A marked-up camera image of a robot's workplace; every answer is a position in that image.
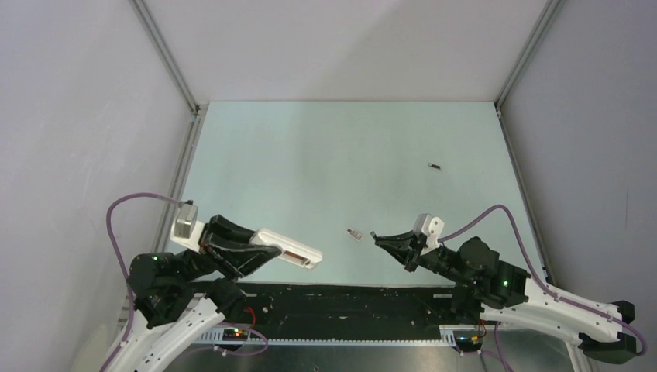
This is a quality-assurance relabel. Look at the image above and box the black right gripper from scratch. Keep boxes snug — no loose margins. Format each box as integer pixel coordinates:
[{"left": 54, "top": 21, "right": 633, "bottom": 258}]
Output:
[{"left": 376, "top": 229, "right": 473, "bottom": 288}]

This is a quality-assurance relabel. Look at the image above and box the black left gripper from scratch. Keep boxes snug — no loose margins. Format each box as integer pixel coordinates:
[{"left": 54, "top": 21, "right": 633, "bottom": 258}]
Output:
[{"left": 176, "top": 212, "right": 285, "bottom": 284}]

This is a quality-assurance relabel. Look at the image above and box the white battery compartment cover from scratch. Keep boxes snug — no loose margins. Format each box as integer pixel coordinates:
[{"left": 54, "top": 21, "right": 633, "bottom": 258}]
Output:
[{"left": 346, "top": 228, "right": 363, "bottom": 242}]

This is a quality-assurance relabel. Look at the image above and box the white remote control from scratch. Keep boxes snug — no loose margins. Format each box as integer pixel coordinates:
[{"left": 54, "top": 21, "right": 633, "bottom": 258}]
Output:
[{"left": 249, "top": 229, "right": 323, "bottom": 270}]

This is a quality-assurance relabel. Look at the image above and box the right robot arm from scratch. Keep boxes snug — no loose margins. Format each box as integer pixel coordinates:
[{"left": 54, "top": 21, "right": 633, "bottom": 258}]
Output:
[{"left": 373, "top": 231, "right": 638, "bottom": 364}]

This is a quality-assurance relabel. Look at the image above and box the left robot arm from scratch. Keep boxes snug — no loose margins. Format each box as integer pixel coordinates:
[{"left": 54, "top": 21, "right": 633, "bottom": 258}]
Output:
[{"left": 101, "top": 205, "right": 322, "bottom": 371}]

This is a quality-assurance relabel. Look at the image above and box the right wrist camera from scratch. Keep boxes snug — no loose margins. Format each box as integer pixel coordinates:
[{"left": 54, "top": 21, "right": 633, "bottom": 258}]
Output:
[{"left": 412, "top": 213, "right": 445, "bottom": 255}]

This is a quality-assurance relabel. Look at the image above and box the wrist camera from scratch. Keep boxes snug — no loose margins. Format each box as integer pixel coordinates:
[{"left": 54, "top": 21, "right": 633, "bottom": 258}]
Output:
[
  {"left": 412, "top": 213, "right": 445, "bottom": 255},
  {"left": 169, "top": 201, "right": 206, "bottom": 253}
]

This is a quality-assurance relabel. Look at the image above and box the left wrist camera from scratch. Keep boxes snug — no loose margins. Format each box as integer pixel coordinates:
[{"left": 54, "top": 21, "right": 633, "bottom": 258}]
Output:
[{"left": 169, "top": 201, "right": 206, "bottom": 253}]

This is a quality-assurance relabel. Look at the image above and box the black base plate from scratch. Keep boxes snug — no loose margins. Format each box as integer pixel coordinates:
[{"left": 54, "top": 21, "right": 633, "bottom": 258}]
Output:
[{"left": 146, "top": 279, "right": 501, "bottom": 341}]

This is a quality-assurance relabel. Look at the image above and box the white cable duct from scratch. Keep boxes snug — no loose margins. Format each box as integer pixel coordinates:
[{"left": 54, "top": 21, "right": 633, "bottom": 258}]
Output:
[{"left": 167, "top": 328, "right": 458, "bottom": 347}]

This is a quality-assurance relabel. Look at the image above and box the aluminium frame rail left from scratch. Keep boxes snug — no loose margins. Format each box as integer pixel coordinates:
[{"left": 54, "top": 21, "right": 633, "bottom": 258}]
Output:
[{"left": 130, "top": 0, "right": 209, "bottom": 281}]

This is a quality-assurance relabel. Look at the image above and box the aluminium frame rail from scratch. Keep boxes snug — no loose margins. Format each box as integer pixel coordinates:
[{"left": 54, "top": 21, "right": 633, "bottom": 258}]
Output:
[
  {"left": 494, "top": 0, "right": 599, "bottom": 372},
  {"left": 130, "top": 0, "right": 209, "bottom": 281}
]

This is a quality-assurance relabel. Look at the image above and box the aluminium frame rail right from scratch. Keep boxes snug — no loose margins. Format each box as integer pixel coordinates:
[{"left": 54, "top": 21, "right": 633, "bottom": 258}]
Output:
[{"left": 494, "top": 0, "right": 599, "bottom": 372}]

